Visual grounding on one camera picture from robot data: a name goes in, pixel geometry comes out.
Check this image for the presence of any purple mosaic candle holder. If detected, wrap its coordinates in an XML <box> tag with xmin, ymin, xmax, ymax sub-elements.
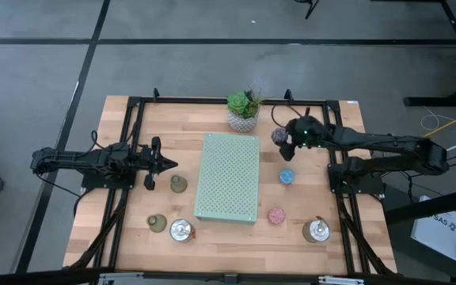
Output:
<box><xmin>271</xmin><ymin>127</ymin><xmax>291</xmax><ymax>146</ymax></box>

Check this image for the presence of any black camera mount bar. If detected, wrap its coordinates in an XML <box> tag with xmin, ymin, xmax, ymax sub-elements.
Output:
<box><xmin>0</xmin><ymin>267</ymin><xmax>456</xmax><ymax>285</ymax></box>

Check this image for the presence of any white printed box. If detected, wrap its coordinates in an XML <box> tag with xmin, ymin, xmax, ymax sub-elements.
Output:
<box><xmin>409</xmin><ymin>195</ymin><xmax>456</xmax><ymax>261</ymax></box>

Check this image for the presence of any pink mosaic candle holder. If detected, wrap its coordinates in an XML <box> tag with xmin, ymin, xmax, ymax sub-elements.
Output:
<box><xmin>267</xmin><ymin>206</ymin><xmax>287</xmax><ymax>226</ymax></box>

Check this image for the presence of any yellow extension cable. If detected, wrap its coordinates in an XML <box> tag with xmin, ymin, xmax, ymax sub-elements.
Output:
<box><xmin>424</xmin><ymin>105</ymin><xmax>456</xmax><ymax>139</ymax></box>

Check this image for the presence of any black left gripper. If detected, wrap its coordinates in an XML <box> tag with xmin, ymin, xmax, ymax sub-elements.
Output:
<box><xmin>137</xmin><ymin>136</ymin><xmax>178</xmax><ymax>191</ymax></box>

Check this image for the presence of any black floor cable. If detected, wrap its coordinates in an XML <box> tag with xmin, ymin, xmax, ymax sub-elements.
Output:
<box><xmin>33</xmin><ymin>172</ymin><xmax>90</xmax><ymax>217</ymax></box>

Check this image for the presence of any silver metal bracket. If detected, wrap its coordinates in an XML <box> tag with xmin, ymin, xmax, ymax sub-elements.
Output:
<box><xmin>317</xmin><ymin>275</ymin><xmax>366</xmax><ymax>285</ymax></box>
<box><xmin>97</xmin><ymin>272</ymin><xmax>144</xmax><ymax>285</ymax></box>

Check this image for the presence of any thin white cable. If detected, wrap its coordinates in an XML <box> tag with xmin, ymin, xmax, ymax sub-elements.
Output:
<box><xmin>420</xmin><ymin>106</ymin><xmax>456</xmax><ymax>134</ymax></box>

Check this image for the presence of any silver tin candle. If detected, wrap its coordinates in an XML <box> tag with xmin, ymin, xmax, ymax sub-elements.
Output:
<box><xmin>302</xmin><ymin>215</ymin><xmax>331</xmax><ymax>244</ymax></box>

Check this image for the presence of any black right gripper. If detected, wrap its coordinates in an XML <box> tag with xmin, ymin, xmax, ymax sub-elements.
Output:
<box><xmin>279</xmin><ymin>116</ymin><xmax>326</xmax><ymax>162</ymax></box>

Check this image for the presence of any green ribbed glass candle holder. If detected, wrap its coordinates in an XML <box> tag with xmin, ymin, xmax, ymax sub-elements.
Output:
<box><xmin>146</xmin><ymin>213</ymin><xmax>168</xmax><ymax>234</ymax></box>
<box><xmin>169</xmin><ymin>174</ymin><xmax>188</xmax><ymax>194</ymax></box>

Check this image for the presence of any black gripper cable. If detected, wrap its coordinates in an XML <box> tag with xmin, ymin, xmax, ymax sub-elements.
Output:
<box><xmin>270</xmin><ymin>103</ymin><xmax>306</xmax><ymax>128</ymax></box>

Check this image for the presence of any copper sided tin candle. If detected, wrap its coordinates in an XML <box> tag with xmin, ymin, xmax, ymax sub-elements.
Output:
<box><xmin>169</xmin><ymin>218</ymin><xmax>196</xmax><ymax>244</ymax></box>

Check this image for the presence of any black desk leg frame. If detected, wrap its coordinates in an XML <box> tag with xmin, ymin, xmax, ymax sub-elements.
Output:
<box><xmin>370</xmin><ymin>0</ymin><xmax>456</xmax><ymax>108</ymax></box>

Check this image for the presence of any blue mosaic candle holder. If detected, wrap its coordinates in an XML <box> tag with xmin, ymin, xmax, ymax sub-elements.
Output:
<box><xmin>278</xmin><ymin>168</ymin><xmax>296</xmax><ymax>186</ymax></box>

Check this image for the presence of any succulent in patterned pot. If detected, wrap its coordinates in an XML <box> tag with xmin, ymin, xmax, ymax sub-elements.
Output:
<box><xmin>226</xmin><ymin>87</ymin><xmax>264</xmax><ymax>134</ymax></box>

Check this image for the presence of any green perforated metal shelf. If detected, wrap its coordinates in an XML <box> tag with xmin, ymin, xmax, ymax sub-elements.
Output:
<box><xmin>193</xmin><ymin>132</ymin><xmax>261</xmax><ymax>226</ymax></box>

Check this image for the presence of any black aluminium table frame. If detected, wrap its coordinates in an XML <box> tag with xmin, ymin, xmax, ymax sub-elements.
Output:
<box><xmin>69</xmin><ymin>87</ymin><xmax>397</xmax><ymax>276</ymax></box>

